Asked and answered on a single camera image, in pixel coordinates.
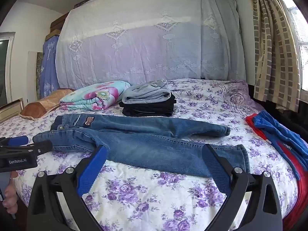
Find brown wooden box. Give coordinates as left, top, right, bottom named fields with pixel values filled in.
left=49, top=13, right=70, bottom=40

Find folded grey pants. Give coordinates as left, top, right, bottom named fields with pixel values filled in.
left=121, top=79, right=172, bottom=105

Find beige bedside cabinet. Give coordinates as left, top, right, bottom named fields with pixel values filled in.
left=0, top=98, right=25, bottom=124

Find folded floral blanket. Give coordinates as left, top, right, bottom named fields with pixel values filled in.
left=60, top=80, right=131, bottom=112

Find blue floral cloth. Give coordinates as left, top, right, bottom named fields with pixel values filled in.
left=40, top=35, right=60, bottom=99

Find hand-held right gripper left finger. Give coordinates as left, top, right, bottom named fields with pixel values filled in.
left=26, top=145, right=107, bottom=231

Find folded black pants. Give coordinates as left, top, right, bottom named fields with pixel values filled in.
left=119, top=94, right=176, bottom=117

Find beige checkered curtain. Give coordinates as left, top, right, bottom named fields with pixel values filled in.
left=245, top=0, right=302, bottom=112

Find marbled white framed panel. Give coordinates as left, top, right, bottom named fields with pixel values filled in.
left=26, top=51, right=44, bottom=101

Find bed with purple floral sheet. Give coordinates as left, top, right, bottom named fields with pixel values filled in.
left=0, top=78, right=299, bottom=231

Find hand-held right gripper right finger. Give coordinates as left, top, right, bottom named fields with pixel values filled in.
left=202, top=144, right=283, bottom=231

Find dark patterned box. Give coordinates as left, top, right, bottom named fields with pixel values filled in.
left=73, top=0, right=96, bottom=9

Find white framed glass door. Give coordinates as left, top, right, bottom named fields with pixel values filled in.
left=0, top=32, right=16, bottom=108

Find blue denim jeans pants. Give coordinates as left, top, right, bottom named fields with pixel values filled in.
left=32, top=113, right=251, bottom=177

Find brown pillow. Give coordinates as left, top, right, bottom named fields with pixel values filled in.
left=20, top=88, right=76, bottom=120

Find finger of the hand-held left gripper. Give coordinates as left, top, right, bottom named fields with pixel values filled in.
left=0, top=140, right=53, bottom=156
left=0, top=136, right=29, bottom=147

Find bright window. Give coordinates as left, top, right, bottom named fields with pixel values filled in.
left=274, top=0, right=308, bottom=68

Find person's left hand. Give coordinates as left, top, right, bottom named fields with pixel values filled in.
left=2, top=184, right=18, bottom=214

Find red and blue garment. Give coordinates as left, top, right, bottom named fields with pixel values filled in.
left=245, top=114, right=308, bottom=224

